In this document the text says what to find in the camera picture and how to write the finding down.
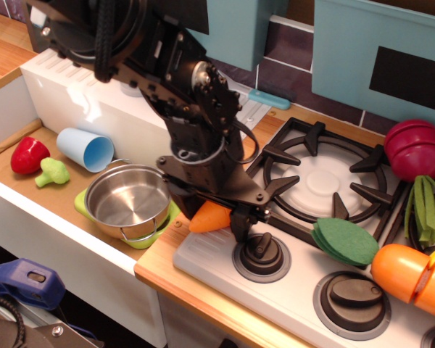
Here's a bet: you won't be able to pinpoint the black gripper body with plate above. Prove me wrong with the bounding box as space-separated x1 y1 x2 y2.
157 133 270 209

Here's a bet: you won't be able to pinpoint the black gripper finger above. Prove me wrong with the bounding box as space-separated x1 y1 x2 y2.
230 204 270 243
167 181 203 220

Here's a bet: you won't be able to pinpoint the small orange plastic carrot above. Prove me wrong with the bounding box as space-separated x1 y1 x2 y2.
189 201 231 233

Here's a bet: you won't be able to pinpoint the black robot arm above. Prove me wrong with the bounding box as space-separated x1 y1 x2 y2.
31 1 270 242

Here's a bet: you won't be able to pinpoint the stainless steel pot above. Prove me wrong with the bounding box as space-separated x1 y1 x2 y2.
84 163 172 249

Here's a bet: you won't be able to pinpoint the green felt carrot leaves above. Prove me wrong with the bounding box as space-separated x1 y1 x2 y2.
311 217 379 267

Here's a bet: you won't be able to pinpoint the green pot trivet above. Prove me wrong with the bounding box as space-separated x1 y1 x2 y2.
74 188 181 249

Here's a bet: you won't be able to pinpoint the large orange toy carrot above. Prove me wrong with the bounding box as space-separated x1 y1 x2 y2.
370 244 435 316

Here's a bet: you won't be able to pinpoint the left black stove knob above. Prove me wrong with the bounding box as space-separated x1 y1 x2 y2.
232 232 291 283

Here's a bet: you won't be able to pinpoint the light blue plastic cup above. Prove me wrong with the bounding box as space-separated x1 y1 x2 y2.
57 128 115 173

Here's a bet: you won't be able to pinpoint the grey toy faucet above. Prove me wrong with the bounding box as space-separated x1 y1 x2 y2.
120 83 142 98

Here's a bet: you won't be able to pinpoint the black stove burner grate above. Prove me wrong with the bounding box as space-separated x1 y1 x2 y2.
246 118 405 244

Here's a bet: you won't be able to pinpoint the green toy broccoli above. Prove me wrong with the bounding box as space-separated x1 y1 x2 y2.
35 157 70 188

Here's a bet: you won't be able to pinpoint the middle black stove knob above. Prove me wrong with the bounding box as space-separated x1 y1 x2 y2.
312 272 392 341

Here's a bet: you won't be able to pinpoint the white toy sink basin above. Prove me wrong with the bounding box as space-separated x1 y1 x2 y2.
0 51 168 347

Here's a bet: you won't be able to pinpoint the red toy pepper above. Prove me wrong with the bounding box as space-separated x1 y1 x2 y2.
10 136 50 175

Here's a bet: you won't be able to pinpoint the blue plastic clamp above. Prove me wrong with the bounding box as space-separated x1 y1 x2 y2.
0 258 66 310

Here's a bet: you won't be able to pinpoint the dark red toy onion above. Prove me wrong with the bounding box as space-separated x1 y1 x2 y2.
384 119 435 183

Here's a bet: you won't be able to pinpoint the green felt onion stalks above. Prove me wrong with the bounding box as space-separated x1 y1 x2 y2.
404 175 435 247

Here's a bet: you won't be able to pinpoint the teal cabinet panel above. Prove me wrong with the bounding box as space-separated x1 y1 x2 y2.
312 1 435 125

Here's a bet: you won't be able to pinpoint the teal small handle piece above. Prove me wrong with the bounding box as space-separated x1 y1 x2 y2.
248 88 291 110

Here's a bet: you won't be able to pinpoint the black braided cable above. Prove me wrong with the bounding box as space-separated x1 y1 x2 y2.
0 292 28 348

